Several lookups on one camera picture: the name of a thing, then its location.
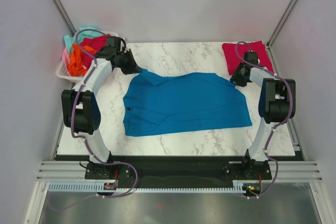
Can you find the white slotted cable duct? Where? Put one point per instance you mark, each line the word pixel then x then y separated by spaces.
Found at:
pixel 103 187

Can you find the white plastic laundry basket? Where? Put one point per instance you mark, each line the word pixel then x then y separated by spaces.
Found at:
pixel 62 71

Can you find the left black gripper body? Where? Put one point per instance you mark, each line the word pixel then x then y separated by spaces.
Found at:
pixel 122 59

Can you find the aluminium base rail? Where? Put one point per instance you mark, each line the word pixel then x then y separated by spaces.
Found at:
pixel 65 171

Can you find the orange t shirt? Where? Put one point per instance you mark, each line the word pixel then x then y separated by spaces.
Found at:
pixel 80 62

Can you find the aluminium frame post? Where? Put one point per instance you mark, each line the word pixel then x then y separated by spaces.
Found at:
pixel 64 16
pixel 288 10

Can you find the mint green t shirt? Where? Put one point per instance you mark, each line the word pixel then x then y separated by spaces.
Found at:
pixel 88 32

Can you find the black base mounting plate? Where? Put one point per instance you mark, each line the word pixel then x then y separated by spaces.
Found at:
pixel 177 171

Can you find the left aluminium frame post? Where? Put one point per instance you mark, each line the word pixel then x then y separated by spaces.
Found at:
pixel 64 16

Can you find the crumpled magenta t shirt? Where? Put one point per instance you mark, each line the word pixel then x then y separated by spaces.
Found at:
pixel 92 46

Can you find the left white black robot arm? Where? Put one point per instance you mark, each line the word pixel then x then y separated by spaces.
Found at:
pixel 79 105

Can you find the pink t shirt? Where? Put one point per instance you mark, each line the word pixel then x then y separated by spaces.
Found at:
pixel 65 57

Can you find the right aluminium frame post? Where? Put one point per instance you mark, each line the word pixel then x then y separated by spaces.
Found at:
pixel 288 10

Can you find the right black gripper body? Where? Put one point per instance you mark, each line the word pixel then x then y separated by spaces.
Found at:
pixel 247 81

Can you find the blue t shirt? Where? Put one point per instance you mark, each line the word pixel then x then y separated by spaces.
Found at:
pixel 156 105

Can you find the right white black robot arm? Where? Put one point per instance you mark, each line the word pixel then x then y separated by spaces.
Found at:
pixel 277 104

